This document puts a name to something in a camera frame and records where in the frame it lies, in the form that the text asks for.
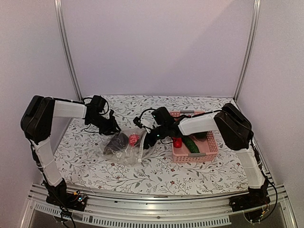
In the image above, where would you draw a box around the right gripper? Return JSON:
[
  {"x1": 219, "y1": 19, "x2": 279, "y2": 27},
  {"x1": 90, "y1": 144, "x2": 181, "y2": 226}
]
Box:
[{"x1": 133, "y1": 124, "x2": 167, "y2": 150}]

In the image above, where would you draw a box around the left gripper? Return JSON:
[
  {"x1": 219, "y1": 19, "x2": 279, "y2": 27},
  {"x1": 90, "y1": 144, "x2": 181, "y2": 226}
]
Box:
[{"x1": 88, "y1": 114, "x2": 122, "y2": 135}]

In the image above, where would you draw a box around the dark purple fake eggplant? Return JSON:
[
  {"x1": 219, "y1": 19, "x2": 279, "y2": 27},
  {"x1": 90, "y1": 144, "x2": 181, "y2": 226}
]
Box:
[{"x1": 104, "y1": 132, "x2": 129, "y2": 154}]

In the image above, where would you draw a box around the small red fake fruit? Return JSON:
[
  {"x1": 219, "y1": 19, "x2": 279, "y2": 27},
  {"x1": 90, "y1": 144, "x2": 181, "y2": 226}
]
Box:
[{"x1": 129, "y1": 134, "x2": 140, "y2": 146}]

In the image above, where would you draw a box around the red orange fake pepper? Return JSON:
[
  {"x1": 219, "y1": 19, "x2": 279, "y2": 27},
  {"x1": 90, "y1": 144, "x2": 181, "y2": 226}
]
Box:
[{"x1": 172, "y1": 137, "x2": 182, "y2": 148}]

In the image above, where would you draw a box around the clear zip top bag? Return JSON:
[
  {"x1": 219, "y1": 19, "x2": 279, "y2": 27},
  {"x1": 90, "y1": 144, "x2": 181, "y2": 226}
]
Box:
[{"x1": 99, "y1": 128, "x2": 154, "y2": 167}]

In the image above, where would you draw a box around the green fake cucumber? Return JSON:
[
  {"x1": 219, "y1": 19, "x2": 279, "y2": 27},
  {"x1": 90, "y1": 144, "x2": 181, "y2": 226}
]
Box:
[{"x1": 182, "y1": 136, "x2": 200, "y2": 153}]

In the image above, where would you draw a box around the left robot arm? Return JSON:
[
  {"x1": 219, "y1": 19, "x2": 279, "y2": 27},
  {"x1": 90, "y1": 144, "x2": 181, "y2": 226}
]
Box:
[{"x1": 20, "y1": 95, "x2": 121, "y2": 206}]

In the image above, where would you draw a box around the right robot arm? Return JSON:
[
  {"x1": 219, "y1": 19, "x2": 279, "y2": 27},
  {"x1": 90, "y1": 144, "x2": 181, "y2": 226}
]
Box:
[{"x1": 143, "y1": 103, "x2": 271, "y2": 211}]

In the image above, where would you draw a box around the green fake vegetable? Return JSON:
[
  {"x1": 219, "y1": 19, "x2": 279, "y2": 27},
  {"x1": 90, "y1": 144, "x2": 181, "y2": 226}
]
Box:
[{"x1": 190, "y1": 132, "x2": 208, "y2": 141}]

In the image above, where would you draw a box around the floral table mat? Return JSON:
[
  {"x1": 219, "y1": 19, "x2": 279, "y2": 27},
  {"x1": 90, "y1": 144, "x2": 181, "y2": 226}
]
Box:
[{"x1": 47, "y1": 95, "x2": 270, "y2": 197}]

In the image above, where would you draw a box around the pink plastic basket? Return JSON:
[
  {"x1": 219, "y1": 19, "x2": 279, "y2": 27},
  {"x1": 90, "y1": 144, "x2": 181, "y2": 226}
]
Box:
[{"x1": 170, "y1": 110, "x2": 219, "y2": 164}]

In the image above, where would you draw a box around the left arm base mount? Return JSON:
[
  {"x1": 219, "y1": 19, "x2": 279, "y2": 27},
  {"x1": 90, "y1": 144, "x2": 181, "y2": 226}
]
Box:
[{"x1": 46, "y1": 191, "x2": 88, "y2": 211}]

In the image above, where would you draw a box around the left aluminium frame post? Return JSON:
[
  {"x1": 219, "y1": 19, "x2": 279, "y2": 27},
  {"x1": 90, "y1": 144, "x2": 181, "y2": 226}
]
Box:
[{"x1": 54, "y1": 0, "x2": 83, "y2": 100}]

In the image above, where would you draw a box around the aluminium frame post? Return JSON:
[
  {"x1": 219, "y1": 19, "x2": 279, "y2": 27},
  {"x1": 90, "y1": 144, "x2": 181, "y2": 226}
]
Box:
[
  {"x1": 233, "y1": 0, "x2": 261, "y2": 103},
  {"x1": 54, "y1": 0, "x2": 83, "y2": 100}
]

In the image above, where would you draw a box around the aluminium front rail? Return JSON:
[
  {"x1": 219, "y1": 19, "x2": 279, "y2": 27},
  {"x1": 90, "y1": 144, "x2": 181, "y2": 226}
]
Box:
[{"x1": 22, "y1": 182, "x2": 295, "y2": 228}]

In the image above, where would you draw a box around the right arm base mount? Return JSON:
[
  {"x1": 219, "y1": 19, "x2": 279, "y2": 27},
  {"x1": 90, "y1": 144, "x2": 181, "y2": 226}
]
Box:
[{"x1": 229, "y1": 188, "x2": 270, "y2": 224}]

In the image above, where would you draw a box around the right aluminium frame post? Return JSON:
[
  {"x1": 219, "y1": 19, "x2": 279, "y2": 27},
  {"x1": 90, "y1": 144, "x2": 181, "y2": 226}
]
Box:
[{"x1": 233, "y1": 0, "x2": 261, "y2": 103}]

